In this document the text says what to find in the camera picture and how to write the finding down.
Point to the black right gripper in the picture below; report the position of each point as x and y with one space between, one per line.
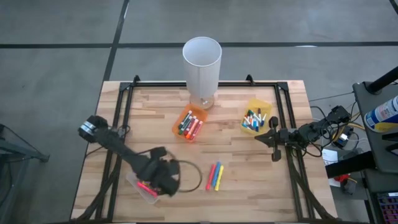
286 138

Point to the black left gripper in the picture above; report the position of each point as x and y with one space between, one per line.
164 175

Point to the blue thin dry-erase marker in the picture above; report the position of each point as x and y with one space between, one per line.
255 125
264 118

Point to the black thin dry-erase marker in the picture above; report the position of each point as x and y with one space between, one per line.
259 113

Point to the orange thin dry-erase marker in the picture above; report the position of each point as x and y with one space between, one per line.
250 122

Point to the white thin dry-erase marker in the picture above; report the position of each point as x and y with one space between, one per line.
254 117

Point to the red thin dry-erase marker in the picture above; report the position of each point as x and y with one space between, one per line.
246 119

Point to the green white fat marker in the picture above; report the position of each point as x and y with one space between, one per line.
186 119
185 127

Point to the pink highlighter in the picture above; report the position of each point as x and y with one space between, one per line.
146 188

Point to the yellow plastic bin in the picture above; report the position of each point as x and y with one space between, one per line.
255 104

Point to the dark red fat marker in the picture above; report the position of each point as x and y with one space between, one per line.
190 126

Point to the orange fat marker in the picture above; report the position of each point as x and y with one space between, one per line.
192 128

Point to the pink white fat marker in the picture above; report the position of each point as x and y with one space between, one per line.
197 130

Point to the orange plastic bin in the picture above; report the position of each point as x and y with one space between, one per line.
194 110

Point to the red highlighter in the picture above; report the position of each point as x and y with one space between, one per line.
211 176

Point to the blue highlighter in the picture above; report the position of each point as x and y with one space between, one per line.
216 173

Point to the yellow highlighter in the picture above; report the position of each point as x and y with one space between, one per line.
219 178

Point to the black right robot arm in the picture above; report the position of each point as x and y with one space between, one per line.
311 132

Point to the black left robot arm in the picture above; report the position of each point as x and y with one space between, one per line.
118 146

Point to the clear plastic bin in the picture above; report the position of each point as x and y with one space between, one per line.
149 199

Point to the white paper sheet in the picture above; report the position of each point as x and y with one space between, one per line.
329 157

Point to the small blue white device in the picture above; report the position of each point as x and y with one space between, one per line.
343 139

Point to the small red object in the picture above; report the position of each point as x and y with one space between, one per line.
343 178

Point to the black bar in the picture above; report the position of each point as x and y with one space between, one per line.
351 165

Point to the white cylindrical cup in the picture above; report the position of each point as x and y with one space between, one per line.
202 71

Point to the grey equipment cart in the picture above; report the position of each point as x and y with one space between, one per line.
373 140

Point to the blue white spray can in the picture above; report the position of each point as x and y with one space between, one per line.
382 115

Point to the black pole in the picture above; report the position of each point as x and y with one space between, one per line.
382 81

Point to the grey metal stand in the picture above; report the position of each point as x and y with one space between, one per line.
28 154

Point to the backlit keyboard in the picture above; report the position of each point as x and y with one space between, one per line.
388 208

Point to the black metal table frame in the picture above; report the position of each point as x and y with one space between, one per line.
155 84

